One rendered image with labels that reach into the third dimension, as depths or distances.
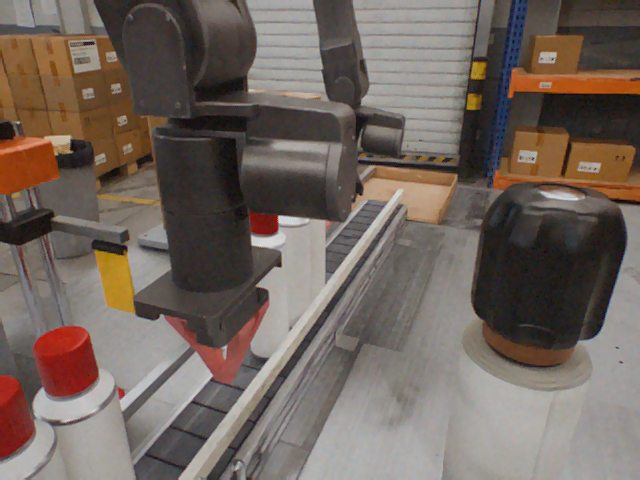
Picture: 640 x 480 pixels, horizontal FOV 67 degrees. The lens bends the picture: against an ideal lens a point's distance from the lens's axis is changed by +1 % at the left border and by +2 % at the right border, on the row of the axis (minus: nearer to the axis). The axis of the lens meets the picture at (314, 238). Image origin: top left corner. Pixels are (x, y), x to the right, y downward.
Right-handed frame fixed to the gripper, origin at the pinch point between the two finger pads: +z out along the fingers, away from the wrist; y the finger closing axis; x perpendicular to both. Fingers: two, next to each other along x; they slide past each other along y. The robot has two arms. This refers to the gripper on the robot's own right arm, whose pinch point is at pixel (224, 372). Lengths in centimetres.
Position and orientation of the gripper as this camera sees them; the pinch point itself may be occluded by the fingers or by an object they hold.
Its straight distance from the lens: 40.5
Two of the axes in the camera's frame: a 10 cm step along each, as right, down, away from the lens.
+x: -9.3, -1.5, 3.4
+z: 0.0, 9.1, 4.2
